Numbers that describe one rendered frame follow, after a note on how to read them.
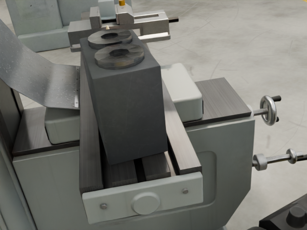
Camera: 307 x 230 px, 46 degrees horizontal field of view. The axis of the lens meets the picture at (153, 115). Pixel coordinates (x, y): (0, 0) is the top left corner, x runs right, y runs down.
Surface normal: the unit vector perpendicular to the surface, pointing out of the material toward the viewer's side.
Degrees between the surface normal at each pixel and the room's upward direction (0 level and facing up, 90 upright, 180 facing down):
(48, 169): 90
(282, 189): 0
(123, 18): 90
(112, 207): 90
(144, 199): 90
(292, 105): 0
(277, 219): 0
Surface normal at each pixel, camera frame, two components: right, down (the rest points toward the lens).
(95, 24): 0.12, 0.51
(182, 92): -0.09, -0.85
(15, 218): 0.58, 0.36
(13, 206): 0.77, 0.25
